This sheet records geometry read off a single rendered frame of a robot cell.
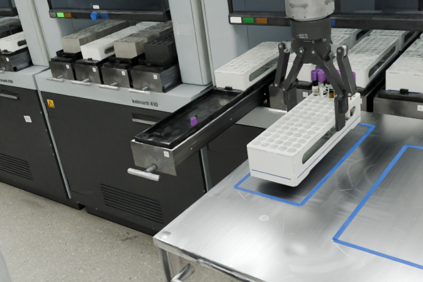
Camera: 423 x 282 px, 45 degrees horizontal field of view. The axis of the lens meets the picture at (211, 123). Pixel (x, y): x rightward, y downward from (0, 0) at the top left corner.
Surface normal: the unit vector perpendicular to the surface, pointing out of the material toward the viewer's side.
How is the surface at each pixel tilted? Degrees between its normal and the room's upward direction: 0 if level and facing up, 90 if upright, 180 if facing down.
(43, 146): 90
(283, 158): 91
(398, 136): 0
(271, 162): 91
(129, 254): 0
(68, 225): 0
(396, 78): 90
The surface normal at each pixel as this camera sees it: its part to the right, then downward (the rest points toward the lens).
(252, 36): 0.81, 0.14
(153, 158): -0.57, 0.41
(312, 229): -0.13, -0.90
